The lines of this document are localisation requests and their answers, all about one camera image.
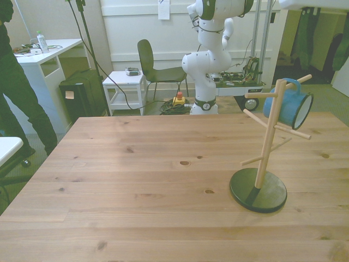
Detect clear plastic bottle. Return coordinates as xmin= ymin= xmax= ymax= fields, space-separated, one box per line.
xmin=36 ymin=30 xmax=50 ymax=54

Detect white desk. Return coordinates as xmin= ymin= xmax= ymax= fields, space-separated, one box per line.
xmin=13 ymin=38 xmax=91 ymax=133

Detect black tripod stand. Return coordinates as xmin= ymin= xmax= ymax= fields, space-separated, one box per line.
xmin=64 ymin=0 xmax=111 ymax=117

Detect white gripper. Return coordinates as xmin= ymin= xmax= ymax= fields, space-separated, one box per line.
xmin=278 ymin=0 xmax=349 ymax=16

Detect black tripod cable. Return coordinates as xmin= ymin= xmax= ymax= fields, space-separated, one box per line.
xmin=67 ymin=0 xmax=175 ymax=111

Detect coiled black cables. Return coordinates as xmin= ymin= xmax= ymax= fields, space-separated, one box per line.
xmin=159 ymin=97 xmax=197 ymax=115

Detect blue enamel mug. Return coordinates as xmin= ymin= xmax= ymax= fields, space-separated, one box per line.
xmin=262 ymin=78 xmax=315 ymax=130

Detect black computer case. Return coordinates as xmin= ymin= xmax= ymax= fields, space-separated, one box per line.
xmin=58 ymin=69 xmax=110 ymax=124

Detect white seat office chair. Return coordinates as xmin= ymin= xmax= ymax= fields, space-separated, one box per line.
xmin=0 ymin=136 xmax=37 ymax=199

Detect wooden mug tree black base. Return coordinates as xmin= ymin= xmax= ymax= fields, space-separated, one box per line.
xmin=229 ymin=74 xmax=313 ymax=214

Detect person in dark clothes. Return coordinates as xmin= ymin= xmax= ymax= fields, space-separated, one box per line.
xmin=0 ymin=0 xmax=58 ymax=165

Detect yellow emergency stop button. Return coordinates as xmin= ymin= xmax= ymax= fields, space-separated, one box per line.
xmin=172 ymin=92 xmax=186 ymax=108

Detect wheeled equipment cart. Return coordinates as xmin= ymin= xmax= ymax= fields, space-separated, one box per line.
xmin=209 ymin=0 xmax=275 ymax=112

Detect dark wooden chair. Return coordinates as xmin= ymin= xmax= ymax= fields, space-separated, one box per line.
xmin=136 ymin=39 xmax=189 ymax=102

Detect white side table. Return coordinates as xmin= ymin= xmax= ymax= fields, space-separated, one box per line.
xmin=102 ymin=70 xmax=147 ymax=116

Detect white paper sheet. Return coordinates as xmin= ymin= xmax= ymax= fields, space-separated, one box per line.
xmin=158 ymin=0 xmax=171 ymax=21

